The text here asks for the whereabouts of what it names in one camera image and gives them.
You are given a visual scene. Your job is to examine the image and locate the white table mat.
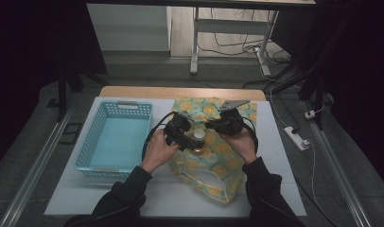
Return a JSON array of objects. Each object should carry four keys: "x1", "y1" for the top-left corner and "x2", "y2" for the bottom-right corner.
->
[{"x1": 44, "y1": 96, "x2": 307, "y2": 218}]

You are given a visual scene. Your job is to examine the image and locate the white desk frame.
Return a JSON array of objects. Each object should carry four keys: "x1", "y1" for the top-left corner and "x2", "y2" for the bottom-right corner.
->
[{"x1": 189, "y1": 6, "x2": 280, "y2": 77}]

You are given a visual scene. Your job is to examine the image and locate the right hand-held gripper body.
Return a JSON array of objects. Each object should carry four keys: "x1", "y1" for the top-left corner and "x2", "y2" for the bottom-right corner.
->
[{"x1": 217, "y1": 99, "x2": 252, "y2": 136}]

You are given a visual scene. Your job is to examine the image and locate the tangle of black floor cables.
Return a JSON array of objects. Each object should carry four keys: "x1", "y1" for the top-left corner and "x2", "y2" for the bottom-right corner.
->
[{"x1": 198, "y1": 8, "x2": 290, "y2": 64}]

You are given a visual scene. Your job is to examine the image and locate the white power cable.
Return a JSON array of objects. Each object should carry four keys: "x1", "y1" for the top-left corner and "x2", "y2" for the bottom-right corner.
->
[{"x1": 305, "y1": 140, "x2": 340, "y2": 227}]

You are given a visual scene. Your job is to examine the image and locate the person's right hand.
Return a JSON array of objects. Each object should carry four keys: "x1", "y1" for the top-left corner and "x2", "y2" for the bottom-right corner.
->
[{"x1": 219, "y1": 126, "x2": 259, "y2": 166}]

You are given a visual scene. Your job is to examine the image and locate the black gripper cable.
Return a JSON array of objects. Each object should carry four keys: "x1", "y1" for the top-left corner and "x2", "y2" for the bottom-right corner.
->
[
  {"x1": 141, "y1": 111, "x2": 179, "y2": 163},
  {"x1": 239, "y1": 115, "x2": 260, "y2": 153}
]

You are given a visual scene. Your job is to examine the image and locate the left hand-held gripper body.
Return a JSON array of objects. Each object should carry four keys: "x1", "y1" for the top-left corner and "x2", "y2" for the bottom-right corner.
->
[{"x1": 162, "y1": 111, "x2": 195, "y2": 149}]

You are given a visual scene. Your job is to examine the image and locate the person's left hand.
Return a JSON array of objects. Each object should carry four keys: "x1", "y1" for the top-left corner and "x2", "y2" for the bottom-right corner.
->
[{"x1": 139, "y1": 128, "x2": 183, "y2": 175}]

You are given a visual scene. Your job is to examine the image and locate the black metal stand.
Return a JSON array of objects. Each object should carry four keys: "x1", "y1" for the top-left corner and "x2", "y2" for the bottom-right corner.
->
[{"x1": 56, "y1": 62, "x2": 84, "y2": 122}]

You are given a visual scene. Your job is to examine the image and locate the white-capped bottle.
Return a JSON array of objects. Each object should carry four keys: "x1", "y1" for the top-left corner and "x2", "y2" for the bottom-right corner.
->
[{"x1": 193, "y1": 128, "x2": 207, "y2": 142}]

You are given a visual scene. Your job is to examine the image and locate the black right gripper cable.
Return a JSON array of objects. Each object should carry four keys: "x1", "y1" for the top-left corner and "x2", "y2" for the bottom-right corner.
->
[{"x1": 239, "y1": 115, "x2": 260, "y2": 153}]

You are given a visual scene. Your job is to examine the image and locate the yellow floral fabric bag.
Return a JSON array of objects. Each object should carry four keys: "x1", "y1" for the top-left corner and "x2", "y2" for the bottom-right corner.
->
[{"x1": 167, "y1": 96, "x2": 259, "y2": 204}]

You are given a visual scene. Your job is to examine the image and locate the dark curtain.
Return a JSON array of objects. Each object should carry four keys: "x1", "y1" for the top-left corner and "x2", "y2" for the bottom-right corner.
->
[
  {"x1": 269, "y1": 0, "x2": 384, "y2": 183},
  {"x1": 0, "y1": 0, "x2": 108, "y2": 171}
]

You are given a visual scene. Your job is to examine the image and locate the aluminium floor rail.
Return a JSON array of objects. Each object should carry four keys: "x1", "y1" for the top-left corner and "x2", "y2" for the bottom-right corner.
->
[
  {"x1": 0, "y1": 94, "x2": 79, "y2": 227},
  {"x1": 302, "y1": 100, "x2": 375, "y2": 227}
]

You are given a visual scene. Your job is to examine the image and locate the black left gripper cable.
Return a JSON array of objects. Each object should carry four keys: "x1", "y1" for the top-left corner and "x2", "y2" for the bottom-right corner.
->
[{"x1": 141, "y1": 111, "x2": 179, "y2": 163}]

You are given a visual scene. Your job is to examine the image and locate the white panel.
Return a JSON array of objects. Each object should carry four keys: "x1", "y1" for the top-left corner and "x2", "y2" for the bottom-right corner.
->
[{"x1": 85, "y1": 3, "x2": 173, "y2": 53}]

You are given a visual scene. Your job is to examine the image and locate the blue perforated plastic basket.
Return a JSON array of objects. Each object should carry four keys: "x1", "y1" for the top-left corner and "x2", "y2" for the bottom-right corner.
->
[{"x1": 74, "y1": 99, "x2": 154, "y2": 182}]

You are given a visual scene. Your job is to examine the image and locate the white power strip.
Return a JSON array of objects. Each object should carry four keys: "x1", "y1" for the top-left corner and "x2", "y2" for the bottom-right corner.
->
[{"x1": 283, "y1": 126, "x2": 311, "y2": 151}]

